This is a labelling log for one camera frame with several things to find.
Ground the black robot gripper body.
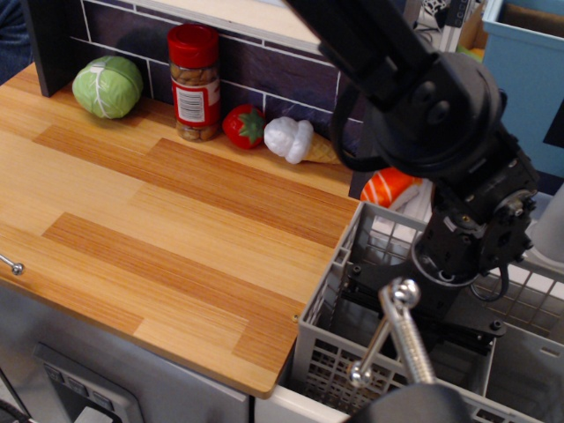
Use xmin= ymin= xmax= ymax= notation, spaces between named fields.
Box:
xmin=342 ymin=261 xmax=507 ymax=355

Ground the grey plastic drying rack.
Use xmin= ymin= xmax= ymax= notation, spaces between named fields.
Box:
xmin=291 ymin=204 xmax=563 ymax=422

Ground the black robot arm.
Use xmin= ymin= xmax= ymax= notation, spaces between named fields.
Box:
xmin=289 ymin=1 xmax=538 ymax=353

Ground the white sink drainboard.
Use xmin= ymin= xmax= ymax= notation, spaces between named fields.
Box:
xmin=372 ymin=179 xmax=434 ymax=241

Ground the black clamp base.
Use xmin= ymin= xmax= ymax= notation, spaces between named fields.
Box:
xmin=347 ymin=383 xmax=472 ymax=422

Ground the grey faucet base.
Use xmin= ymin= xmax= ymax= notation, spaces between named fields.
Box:
xmin=527 ymin=186 xmax=563 ymax=269

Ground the orange salmon sushi toy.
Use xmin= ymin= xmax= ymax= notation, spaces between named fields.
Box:
xmin=360 ymin=167 xmax=423 ymax=211

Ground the white toy ice cream cone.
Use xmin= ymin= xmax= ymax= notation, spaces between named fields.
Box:
xmin=263 ymin=116 xmax=341 ymax=165

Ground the red toy strawberry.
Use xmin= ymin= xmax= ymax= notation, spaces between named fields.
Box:
xmin=222 ymin=104 xmax=265 ymax=150

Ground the blue plastic bin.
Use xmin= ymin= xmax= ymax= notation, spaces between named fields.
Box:
xmin=482 ymin=1 xmax=563 ymax=177

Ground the red lidded nut jar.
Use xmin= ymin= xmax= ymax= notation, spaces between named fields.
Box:
xmin=167 ymin=24 xmax=220 ymax=141

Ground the silver dishwasher control panel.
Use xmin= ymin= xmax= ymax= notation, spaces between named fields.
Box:
xmin=33 ymin=343 xmax=144 ymax=422

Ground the green toy cabbage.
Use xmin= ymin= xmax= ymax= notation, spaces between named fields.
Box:
xmin=72 ymin=56 xmax=144 ymax=119

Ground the small chrome knob rod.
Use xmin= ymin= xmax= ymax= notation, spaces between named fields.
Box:
xmin=0 ymin=255 xmax=26 ymax=276

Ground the dark grey shelf post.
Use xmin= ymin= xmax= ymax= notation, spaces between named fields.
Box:
xmin=349 ymin=144 xmax=374 ymax=199

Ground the dark grey left post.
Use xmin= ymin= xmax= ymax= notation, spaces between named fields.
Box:
xmin=21 ymin=0 xmax=88 ymax=97

